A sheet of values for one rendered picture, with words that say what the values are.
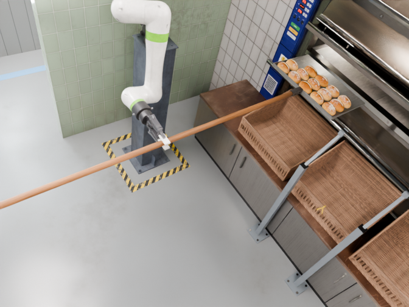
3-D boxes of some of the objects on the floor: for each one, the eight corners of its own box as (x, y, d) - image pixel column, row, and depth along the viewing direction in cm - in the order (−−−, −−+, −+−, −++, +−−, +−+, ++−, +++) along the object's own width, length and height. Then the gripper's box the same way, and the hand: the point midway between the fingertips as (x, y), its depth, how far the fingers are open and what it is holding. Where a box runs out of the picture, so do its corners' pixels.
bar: (230, 159, 328) (271, 58, 238) (323, 275, 272) (423, 200, 182) (203, 172, 314) (235, 67, 223) (296, 296, 258) (389, 225, 167)
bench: (233, 121, 361) (249, 78, 317) (424, 340, 255) (488, 321, 210) (188, 138, 335) (198, 94, 291) (380, 391, 229) (442, 382, 184)
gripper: (151, 101, 176) (176, 133, 166) (150, 122, 188) (172, 153, 178) (138, 105, 173) (162, 138, 162) (137, 127, 185) (159, 159, 175)
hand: (164, 141), depth 172 cm, fingers closed on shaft, 3 cm apart
